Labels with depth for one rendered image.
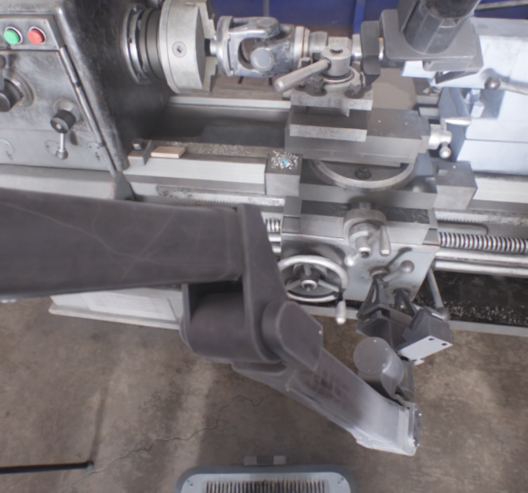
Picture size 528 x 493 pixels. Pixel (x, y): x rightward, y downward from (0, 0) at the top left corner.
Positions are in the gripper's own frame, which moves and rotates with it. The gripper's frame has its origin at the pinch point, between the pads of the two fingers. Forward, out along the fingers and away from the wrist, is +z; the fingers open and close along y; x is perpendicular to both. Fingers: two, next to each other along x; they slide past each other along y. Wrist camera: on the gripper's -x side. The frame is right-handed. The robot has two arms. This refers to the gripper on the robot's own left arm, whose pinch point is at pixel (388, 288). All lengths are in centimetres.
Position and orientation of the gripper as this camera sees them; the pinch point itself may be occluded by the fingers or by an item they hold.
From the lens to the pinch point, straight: 76.9
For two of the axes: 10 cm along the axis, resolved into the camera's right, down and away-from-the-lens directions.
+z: 1.4, -7.5, 6.5
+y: -8.9, -3.8, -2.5
